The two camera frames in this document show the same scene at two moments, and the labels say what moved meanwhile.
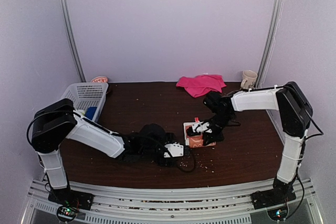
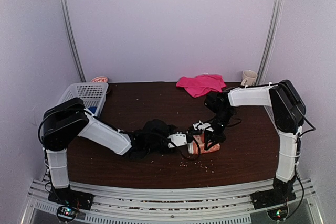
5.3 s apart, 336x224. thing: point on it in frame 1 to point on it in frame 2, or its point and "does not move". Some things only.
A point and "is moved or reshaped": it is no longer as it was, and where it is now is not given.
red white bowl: [101, 79] does not move
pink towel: [197, 86] does not move
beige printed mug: [250, 77] does not move
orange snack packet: [196, 141] is moved or reshaped
